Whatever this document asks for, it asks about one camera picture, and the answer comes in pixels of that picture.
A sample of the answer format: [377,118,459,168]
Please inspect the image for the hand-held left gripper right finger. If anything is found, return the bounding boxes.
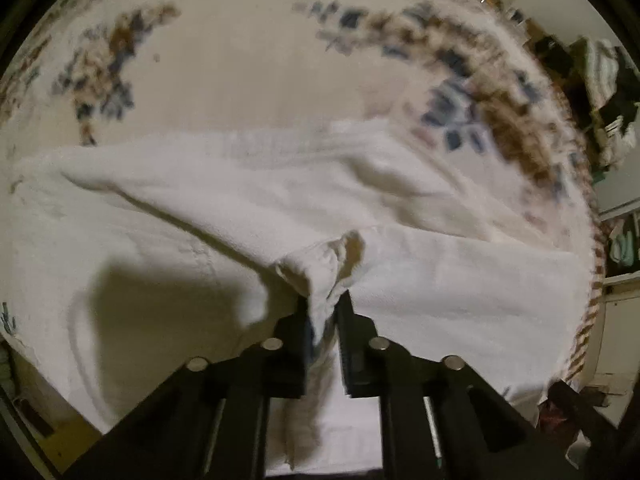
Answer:
[336,291,586,480]

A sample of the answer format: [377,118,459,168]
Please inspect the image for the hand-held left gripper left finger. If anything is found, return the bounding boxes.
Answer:
[64,294,309,480]

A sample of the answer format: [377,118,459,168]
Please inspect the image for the white towel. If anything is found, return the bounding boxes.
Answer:
[5,119,591,473]

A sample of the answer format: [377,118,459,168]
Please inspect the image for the cluttered shelf unit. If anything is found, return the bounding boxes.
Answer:
[590,200,640,411]

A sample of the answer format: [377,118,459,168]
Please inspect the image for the floral printed bed blanket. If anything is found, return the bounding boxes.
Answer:
[0,0,608,411]

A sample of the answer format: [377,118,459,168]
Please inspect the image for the pile of clothes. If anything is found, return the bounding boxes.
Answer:
[537,35,640,171]

